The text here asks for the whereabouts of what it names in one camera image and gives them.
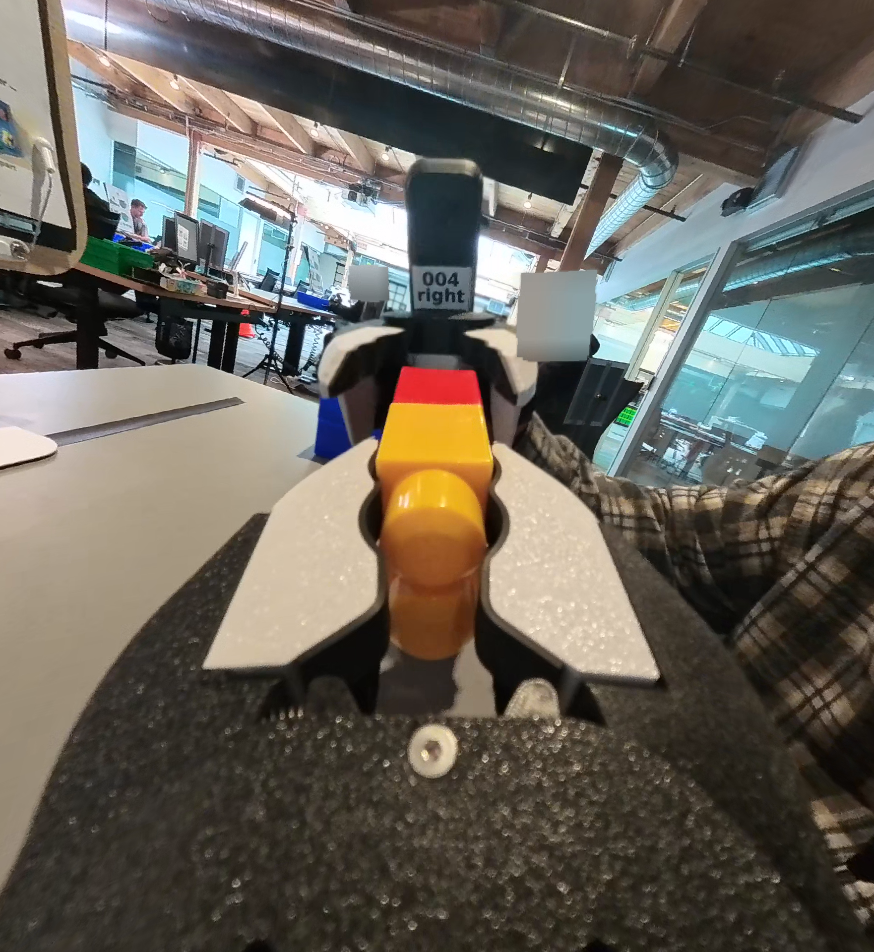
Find black tripod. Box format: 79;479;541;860
242;201;306;394

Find yellow two-stud mega block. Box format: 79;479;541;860
376;402;496;661

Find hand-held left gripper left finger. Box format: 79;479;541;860
202;439;393;674

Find black mesh chair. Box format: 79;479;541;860
154;316;194;363

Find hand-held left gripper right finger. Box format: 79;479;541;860
478;441;665;685

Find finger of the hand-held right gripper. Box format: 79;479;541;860
318;326;402;449
476;329;538;449

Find black computer monitors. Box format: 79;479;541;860
162;212;231;274

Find person's plaid-shirted torso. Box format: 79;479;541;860
731;521;874;952

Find blue plastic bin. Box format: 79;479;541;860
314;398;356;458

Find stack of green bins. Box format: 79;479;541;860
80;237;157;274

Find red one-stud mega block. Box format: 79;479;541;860
394;366;481;406

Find person's right forearm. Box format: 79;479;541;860
519;416;874;633

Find wooden desk with black legs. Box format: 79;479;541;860
240;286;340;374
80;260;270;373

